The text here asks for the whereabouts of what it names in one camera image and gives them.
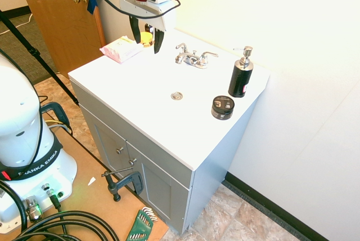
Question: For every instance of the black round cosmetic jar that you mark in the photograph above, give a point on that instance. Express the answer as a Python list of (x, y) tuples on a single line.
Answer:
[(223, 107)]

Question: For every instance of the black soap pump bottle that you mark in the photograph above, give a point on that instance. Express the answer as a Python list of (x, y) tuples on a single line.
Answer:
[(240, 76)]

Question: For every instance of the brown wooden door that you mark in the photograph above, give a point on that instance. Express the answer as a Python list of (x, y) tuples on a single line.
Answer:
[(59, 18)]

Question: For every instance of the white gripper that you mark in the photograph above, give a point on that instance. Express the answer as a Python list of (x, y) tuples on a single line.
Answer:
[(135, 4)]

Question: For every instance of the green hex key set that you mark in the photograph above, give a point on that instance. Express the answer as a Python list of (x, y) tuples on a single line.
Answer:
[(140, 224)]

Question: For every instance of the black tripod leg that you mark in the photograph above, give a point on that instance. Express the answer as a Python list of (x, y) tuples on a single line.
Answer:
[(33, 51)]

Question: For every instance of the metal cabinet door knob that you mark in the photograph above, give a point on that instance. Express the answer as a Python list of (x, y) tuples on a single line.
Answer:
[(120, 150), (132, 161)]

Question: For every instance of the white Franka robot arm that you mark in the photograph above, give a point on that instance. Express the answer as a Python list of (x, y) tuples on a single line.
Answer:
[(19, 128)]

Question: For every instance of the wooden base board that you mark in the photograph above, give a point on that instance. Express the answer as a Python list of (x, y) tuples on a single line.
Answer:
[(92, 190)]

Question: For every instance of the grey vanity cabinet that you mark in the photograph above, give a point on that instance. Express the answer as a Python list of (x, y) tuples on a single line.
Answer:
[(146, 165)]

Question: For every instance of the chrome sink drain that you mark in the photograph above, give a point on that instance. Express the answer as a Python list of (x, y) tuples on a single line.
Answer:
[(177, 95)]

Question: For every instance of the black C-clamp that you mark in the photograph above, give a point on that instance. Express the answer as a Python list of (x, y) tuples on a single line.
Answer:
[(123, 184)]

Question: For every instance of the white vanity sink top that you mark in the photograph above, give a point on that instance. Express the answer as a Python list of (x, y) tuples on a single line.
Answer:
[(157, 106)]

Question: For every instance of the white wipes packet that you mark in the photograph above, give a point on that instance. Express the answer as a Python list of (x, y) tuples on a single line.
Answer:
[(121, 49)]

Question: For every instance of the yellow lidded jar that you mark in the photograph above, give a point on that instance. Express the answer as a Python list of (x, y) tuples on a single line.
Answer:
[(146, 39)]

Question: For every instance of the dark brown bottle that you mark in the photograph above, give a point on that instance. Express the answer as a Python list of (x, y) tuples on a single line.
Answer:
[(149, 29)]

